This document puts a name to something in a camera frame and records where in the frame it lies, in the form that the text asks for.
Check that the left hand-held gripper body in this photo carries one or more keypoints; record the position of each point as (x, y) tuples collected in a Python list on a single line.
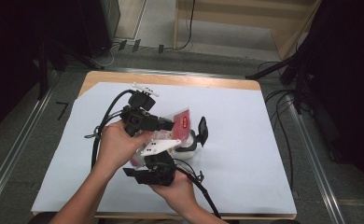
[(138, 116)]

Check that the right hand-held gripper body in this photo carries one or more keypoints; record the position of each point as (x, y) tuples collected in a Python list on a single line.
[(158, 169)]

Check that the red and white spout pouch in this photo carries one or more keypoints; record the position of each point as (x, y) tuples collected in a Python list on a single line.
[(181, 124)]

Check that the clear jar with black lid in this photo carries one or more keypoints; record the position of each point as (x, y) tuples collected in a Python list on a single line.
[(198, 137)]

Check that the person's right hand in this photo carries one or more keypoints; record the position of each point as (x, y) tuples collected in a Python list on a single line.
[(177, 193)]

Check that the person's left hand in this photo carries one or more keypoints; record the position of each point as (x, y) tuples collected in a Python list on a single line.
[(121, 147)]

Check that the wooden table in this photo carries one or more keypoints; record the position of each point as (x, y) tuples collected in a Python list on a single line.
[(170, 79)]

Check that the white paper sheet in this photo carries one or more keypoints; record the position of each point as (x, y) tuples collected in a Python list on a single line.
[(239, 155)]

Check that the black cabinet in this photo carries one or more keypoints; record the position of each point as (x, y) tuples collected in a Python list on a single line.
[(99, 21)]

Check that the black metal stand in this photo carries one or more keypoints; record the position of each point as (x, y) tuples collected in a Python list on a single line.
[(290, 67)]

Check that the black curtain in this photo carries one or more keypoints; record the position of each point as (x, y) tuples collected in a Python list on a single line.
[(12, 46), (351, 77)]

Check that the metal floor rail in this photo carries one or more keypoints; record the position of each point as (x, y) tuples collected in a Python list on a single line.
[(18, 140), (315, 161)]

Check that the light wooden frame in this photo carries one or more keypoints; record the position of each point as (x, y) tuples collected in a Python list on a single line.
[(233, 15)]

